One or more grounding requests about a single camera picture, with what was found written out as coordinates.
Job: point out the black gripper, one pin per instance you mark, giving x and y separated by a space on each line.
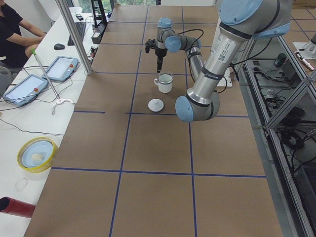
160 53

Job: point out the white ceramic lid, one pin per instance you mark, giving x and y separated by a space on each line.
155 105

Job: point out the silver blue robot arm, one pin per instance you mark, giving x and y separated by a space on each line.
240 21

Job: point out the white enamel mug blue rim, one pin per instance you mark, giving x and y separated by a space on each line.
163 88

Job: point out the black power adapter box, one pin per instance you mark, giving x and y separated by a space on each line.
98 34

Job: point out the black keyboard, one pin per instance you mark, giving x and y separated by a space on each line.
80 26

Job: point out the black handheld device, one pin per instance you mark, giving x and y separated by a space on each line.
79 17

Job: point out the far blue teach pendant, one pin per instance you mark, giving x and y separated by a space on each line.
62 68

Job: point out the blue teach pendant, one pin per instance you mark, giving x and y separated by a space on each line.
62 68
25 91

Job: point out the black computer mouse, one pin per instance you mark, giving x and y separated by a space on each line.
59 46

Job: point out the metal reacher grabber stick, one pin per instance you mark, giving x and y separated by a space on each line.
59 100

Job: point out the near blue teach pendant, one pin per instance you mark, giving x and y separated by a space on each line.
25 91

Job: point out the person in black shirt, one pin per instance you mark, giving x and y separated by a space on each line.
13 46

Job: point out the light blue plate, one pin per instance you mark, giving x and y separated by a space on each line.
37 153

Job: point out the yellow tape roll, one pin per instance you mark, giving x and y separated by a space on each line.
45 166

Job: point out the red cylinder bottle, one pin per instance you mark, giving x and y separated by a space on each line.
16 207

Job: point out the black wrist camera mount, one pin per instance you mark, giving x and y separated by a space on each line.
150 44

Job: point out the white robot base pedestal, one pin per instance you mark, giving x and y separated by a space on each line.
226 80

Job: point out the aluminium frame post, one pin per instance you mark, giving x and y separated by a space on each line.
65 12

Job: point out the aluminium side rack frame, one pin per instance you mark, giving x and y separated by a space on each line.
278 82

